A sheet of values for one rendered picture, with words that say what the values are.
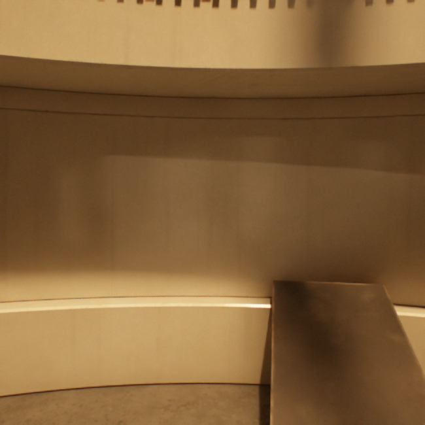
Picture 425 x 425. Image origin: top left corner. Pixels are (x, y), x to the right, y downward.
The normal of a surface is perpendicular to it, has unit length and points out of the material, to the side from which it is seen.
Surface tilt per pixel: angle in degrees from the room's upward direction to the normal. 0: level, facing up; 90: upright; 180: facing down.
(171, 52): 90
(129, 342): 90
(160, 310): 90
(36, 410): 0
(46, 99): 90
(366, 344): 25
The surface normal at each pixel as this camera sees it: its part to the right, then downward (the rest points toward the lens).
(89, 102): 0.22, 0.03
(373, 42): -0.22, 0.03
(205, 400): 0.01, -1.00
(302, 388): -0.07, -0.90
